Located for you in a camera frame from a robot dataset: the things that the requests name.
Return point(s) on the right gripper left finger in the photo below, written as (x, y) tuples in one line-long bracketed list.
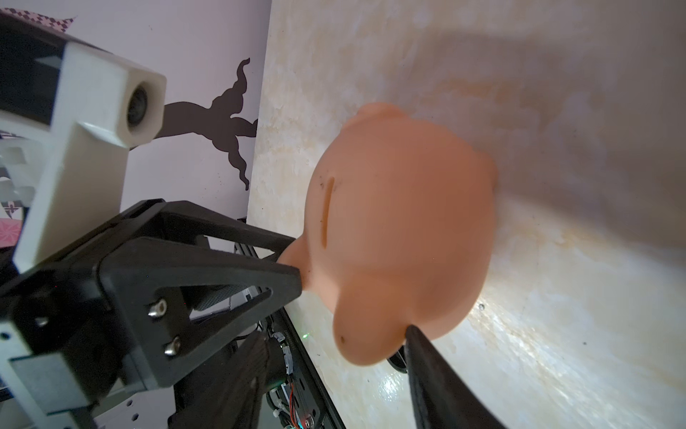
[(225, 391)]

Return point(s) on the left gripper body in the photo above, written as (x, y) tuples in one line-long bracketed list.
[(64, 342)]

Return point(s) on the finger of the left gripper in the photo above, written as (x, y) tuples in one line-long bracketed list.
[(176, 305), (183, 222)]

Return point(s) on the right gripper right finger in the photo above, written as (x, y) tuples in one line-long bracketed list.
[(439, 396)]

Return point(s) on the black plug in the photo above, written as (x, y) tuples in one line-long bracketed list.
[(398, 360)]

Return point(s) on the peach piggy bank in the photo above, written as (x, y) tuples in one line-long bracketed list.
[(399, 227)]

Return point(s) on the black base frame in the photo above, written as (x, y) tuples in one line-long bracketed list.
[(292, 386)]

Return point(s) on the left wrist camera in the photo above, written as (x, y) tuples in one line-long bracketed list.
[(73, 112)]

